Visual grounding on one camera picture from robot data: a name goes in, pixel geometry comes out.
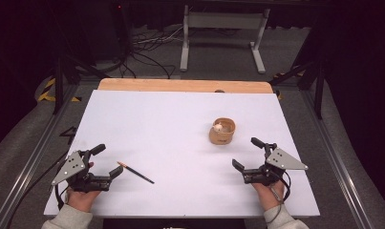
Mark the left hand-held gripper cable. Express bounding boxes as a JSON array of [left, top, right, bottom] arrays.
[[53, 183, 69, 212]]

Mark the tan pen holder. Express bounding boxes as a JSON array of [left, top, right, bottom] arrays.
[[207, 116, 238, 146]]

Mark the person's left hand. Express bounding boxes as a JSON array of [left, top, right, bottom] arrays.
[[65, 188, 102, 214]]

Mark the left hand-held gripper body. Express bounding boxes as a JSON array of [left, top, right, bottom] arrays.
[[51, 150, 114, 194]]

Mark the black tripod stand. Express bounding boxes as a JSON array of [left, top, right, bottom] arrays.
[[268, 55, 327, 120], [52, 52, 112, 116]]

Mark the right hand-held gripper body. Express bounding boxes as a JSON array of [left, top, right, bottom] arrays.
[[243, 143, 309, 187]]

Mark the white metal stand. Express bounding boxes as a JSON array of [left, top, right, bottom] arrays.
[[179, 4, 271, 75]]

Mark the black pencil with tan end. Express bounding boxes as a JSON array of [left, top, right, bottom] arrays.
[[117, 160, 156, 185]]

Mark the yellow and black floor tape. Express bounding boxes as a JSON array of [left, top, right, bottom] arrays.
[[36, 77, 83, 104], [271, 65, 307, 101]]

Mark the right hand-held gripper cable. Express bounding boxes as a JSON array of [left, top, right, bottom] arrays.
[[267, 171, 292, 224]]

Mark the black box with red light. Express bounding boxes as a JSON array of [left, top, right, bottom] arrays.
[[109, 0, 135, 63]]

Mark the white foam board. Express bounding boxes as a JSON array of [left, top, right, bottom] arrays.
[[43, 89, 321, 219]]

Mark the bundle of floor cables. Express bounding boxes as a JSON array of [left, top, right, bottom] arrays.
[[118, 25, 185, 80]]

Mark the hand-held gripper cable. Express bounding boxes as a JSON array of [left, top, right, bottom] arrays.
[[267, 171, 292, 224], [53, 183, 69, 212]]

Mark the wooden table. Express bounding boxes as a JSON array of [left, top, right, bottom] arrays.
[[96, 77, 274, 94]]

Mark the person's right hand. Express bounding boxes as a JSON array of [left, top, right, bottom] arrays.
[[251, 183, 286, 212]]

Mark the aluminium floor rail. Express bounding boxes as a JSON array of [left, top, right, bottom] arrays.
[[298, 88, 376, 229], [0, 81, 83, 229]]

